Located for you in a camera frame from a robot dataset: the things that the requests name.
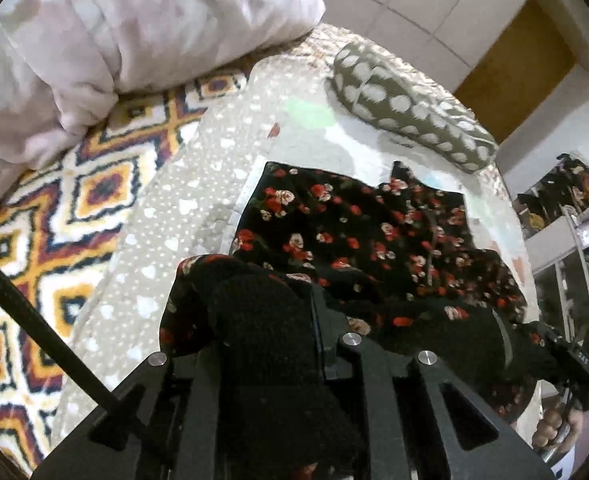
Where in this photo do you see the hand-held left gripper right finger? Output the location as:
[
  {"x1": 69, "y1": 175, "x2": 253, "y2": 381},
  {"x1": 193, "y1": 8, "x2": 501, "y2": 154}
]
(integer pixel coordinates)
[{"x1": 312, "y1": 285, "x2": 557, "y2": 480}]

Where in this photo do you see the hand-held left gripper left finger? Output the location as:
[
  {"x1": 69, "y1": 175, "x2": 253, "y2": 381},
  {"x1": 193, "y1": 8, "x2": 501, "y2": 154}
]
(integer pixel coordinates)
[{"x1": 33, "y1": 351, "x2": 228, "y2": 480}]

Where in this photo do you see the black floral dress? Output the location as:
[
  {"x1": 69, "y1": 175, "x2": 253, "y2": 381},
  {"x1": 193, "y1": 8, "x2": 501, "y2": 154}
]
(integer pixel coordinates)
[{"x1": 158, "y1": 160, "x2": 542, "y2": 480}]

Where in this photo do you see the person's right hand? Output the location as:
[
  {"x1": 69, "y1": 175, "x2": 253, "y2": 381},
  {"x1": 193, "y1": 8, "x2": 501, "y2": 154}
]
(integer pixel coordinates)
[{"x1": 531, "y1": 400, "x2": 586, "y2": 462}]

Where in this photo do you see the metal storage rack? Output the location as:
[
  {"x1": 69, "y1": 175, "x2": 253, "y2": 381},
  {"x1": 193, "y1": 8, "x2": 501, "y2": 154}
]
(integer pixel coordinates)
[{"x1": 517, "y1": 195, "x2": 589, "y2": 356}]

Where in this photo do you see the dark floral cloth bundle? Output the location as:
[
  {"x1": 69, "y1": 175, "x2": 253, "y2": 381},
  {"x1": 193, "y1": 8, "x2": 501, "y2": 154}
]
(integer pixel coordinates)
[{"x1": 537, "y1": 154, "x2": 589, "y2": 213}]

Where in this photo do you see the beige heart-print bed sheet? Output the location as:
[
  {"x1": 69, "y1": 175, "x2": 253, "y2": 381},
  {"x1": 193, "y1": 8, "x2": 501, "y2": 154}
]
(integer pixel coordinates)
[{"x1": 49, "y1": 24, "x2": 542, "y2": 463}]

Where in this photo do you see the geometric patterned blanket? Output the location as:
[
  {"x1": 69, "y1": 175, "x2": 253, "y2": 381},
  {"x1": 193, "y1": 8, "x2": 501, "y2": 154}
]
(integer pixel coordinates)
[{"x1": 0, "y1": 72, "x2": 251, "y2": 476}]

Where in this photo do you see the grey white-spotted pillow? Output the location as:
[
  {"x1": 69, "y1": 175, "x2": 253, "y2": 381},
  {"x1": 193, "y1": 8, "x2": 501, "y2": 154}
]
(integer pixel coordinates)
[{"x1": 331, "y1": 42, "x2": 500, "y2": 175}]

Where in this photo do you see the brown wooden door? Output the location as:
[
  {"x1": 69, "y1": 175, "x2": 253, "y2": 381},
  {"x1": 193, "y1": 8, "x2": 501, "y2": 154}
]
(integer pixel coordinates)
[{"x1": 453, "y1": 0, "x2": 589, "y2": 147}]

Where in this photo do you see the pale pink duvet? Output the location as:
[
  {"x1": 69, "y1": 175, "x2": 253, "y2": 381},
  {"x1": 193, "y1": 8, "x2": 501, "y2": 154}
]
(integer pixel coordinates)
[{"x1": 0, "y1": 0, "x2": 327, "y2": 217}]

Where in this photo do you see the black braided cable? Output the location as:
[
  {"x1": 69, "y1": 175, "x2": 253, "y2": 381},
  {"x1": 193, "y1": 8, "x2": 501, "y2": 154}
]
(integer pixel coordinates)
[{"x1": 0, "y1": 246, "x2": 162, "y2": 463}]

